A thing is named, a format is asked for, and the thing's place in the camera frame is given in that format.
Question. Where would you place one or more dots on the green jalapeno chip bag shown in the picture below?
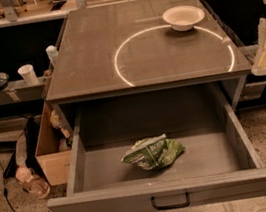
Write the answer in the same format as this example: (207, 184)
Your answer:
(153, 153)

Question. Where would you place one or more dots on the grey cabinet counter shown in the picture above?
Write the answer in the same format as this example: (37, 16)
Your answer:
(127, 47)

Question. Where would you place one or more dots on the grey open drawer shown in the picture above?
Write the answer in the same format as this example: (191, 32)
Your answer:
(219, 162)

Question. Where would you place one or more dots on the white bowl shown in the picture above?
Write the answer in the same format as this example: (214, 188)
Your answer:
(183, 18)

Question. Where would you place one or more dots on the white bottle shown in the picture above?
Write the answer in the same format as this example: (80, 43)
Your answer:
(52, 53)

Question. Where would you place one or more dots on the toy figure in box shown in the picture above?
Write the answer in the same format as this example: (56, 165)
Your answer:
(58, 124)

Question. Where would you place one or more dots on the white paper cup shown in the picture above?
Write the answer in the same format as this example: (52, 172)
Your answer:
(28, 74)

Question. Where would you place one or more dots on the cardboard box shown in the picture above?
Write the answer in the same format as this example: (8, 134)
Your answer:
(51, 152)

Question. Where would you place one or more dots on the low grey shelf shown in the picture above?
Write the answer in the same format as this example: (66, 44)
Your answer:
(18, 91)

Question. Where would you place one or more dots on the clear plastic bottle on floor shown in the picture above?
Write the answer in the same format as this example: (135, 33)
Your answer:
(32, 182)

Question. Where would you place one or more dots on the black drawer handle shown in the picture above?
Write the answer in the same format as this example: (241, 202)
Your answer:
(171, 202)

